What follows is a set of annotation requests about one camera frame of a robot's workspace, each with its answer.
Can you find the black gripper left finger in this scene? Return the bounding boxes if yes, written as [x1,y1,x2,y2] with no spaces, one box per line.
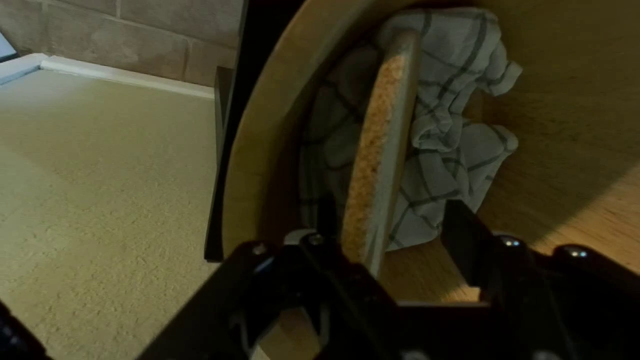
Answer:
[282,227,401,360]

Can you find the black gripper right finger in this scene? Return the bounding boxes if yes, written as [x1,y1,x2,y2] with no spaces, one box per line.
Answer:
[442,198,510,307]

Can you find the zebra pattern wooden bowl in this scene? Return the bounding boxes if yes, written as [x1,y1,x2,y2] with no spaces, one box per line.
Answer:
[217,0,640,360]

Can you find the white checked dish cloth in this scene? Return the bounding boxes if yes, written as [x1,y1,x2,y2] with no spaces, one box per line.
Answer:
[295,6,526,253]

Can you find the white baseboard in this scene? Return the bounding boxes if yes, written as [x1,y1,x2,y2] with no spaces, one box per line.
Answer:
[0,50,216,102]

